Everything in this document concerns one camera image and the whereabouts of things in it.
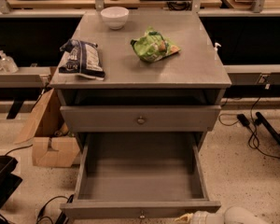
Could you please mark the clear sanitizer bottle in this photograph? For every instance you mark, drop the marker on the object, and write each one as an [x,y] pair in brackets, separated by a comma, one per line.
[8,63]

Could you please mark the white ceramic bowl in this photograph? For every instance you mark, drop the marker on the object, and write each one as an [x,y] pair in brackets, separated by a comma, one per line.
[115,17]

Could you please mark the green chip bag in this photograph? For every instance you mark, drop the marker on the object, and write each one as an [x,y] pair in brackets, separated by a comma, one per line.
[153,46]

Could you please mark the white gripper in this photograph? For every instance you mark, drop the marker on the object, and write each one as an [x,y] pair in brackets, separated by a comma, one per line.
[202,218]

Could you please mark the grey drawer cabinet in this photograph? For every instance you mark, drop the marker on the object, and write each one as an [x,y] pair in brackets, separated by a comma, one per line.
[193,76]

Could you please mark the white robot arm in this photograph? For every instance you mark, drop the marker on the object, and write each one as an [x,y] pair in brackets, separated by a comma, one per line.
[233,215]

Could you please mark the grey top drawer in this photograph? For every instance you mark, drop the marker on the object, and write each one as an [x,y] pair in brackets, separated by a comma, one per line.
[144,118]

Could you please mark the black stand leg right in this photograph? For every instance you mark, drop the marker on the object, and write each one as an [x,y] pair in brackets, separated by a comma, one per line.
[261,120]

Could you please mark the white pump bottle top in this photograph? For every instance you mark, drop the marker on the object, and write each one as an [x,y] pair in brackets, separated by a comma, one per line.
[217,46]

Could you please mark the grey drawer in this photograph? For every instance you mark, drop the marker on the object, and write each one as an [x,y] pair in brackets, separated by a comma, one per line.
[144,175]
[144,118]

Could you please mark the dark blue snack bag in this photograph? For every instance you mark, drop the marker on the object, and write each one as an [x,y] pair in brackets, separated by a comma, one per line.
[83,60]

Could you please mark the brown cardboard box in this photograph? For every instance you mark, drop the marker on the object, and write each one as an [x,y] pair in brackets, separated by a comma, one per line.
[45,127]

